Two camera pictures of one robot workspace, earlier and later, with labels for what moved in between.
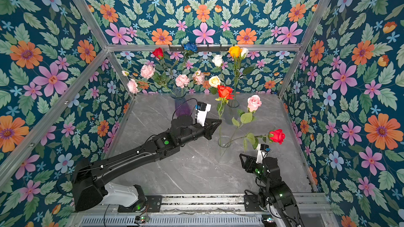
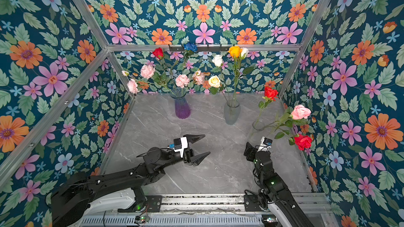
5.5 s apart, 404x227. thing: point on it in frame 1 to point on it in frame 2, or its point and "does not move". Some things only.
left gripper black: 210,128 to 189,157
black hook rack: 201,49 does not move
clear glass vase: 225,152 to 257,132
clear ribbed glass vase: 231,110 does not move
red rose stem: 277,136 to 302,142
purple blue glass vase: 181,106 does not move
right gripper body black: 253,168 to 252,156
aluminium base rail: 210,210 does not move
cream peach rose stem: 214,81 does not move
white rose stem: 218,61 does not move
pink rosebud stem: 253,103 to 298,116
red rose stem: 225,93 to 270,94
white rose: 244,52 does not move
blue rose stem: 189,48 does not move
